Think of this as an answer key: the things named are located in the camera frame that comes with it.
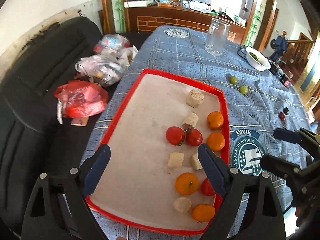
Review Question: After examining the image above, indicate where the red jujube date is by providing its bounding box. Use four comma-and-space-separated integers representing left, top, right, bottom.
278, 112, 286, 121

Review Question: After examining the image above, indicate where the red tomato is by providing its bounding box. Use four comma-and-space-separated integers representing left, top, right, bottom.
165, 126, 185, 146
201, 178, 216, 197
185, 128, 203, 147

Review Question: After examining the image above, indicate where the orange tangerine tray front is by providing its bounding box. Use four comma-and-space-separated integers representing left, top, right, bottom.
191, 204, 215, 223

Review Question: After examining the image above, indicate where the orange tangerine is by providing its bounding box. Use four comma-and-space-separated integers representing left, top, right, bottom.
206, 132, 226, 152
207, 111, 224, 130
175, 172, 200, 196

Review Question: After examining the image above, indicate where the dark purple grape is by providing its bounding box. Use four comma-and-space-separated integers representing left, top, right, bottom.
283, 107, 290, 115

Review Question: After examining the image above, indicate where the dark sauce bottle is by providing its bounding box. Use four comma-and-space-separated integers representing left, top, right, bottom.
280, 73, 291, 87

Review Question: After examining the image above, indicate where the blue plaid tablecloth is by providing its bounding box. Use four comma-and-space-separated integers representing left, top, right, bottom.
80, 25, 312, 240

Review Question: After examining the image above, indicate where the black sofa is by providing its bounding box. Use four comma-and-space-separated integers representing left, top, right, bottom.
0, 16, 151, 240

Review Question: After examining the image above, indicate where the green grape near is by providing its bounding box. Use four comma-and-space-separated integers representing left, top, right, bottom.
239, 86, 249, 95

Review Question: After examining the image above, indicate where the green grape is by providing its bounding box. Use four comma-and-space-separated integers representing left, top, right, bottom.
229, 76, 238, 85
239, 86, 249, 95

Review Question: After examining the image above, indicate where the wooden stair railing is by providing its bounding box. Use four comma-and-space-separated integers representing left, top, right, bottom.
282, 40, 315, 67

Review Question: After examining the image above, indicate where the white bowl with greens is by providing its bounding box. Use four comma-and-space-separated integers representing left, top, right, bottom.
246, 46, 271, 72

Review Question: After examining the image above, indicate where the green grape far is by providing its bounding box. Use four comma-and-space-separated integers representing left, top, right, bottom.
229, 76, 238, 85

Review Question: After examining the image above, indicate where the red plastic bag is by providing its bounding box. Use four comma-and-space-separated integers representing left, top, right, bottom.
54, 80, 109, 118

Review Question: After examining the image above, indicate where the red rimmed white tray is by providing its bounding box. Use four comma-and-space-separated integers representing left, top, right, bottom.
87, 69, 228, 235

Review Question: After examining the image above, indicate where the clear glass pitcher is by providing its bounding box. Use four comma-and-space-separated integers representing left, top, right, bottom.
205, 18, 231, 56

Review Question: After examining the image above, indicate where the clear plastic bag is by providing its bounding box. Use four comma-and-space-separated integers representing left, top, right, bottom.
75, 34, 138, 87

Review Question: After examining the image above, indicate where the glass ashtray dish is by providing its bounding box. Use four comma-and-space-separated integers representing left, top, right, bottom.
164, 28, 190, 38

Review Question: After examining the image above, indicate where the wooden sideboard cabinet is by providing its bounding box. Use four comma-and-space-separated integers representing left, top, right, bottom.
124, 6, 248, 44

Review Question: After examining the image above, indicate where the blue jacket on post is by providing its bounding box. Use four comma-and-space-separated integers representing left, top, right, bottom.
269, 35, 288, 62

